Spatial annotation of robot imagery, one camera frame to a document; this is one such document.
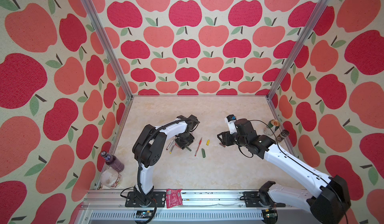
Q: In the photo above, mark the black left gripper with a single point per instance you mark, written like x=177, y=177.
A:
x=183, y=145

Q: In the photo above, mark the purple drink bottle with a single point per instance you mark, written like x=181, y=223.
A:
x=112, y=161

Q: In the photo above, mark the brown spice jar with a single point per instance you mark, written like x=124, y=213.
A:
x=283, y=134

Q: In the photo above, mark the pink snack packet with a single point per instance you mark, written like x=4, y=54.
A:
x=173, y=198

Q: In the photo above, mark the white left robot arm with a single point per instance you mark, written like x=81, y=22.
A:
x=149, y=147

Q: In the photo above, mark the aluminium frame post right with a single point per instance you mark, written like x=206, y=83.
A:
x=307, y=31

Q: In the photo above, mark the red gel pen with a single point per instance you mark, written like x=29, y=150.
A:
x=200, y=141

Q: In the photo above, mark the green drink can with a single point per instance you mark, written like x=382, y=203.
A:
x=271, y=127

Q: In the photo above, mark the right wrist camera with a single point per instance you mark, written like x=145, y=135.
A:
x=231, y=119

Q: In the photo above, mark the aluminium frame post left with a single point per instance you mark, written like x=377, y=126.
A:
x=107, y=46

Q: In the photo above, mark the white pen black tip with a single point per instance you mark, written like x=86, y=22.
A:
x=170, y=144

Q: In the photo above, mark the aluminium frame post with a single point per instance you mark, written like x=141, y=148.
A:
x=107, y=46
x=307, y=31

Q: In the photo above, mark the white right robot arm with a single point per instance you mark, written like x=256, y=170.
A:
x=326, y=198

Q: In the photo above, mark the clear plastic cup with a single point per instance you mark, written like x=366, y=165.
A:
x=110, y=178

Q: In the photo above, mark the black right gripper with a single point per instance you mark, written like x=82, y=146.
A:
x=225, y=140

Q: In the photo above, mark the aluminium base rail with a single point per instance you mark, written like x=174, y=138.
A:
x=199, y=207

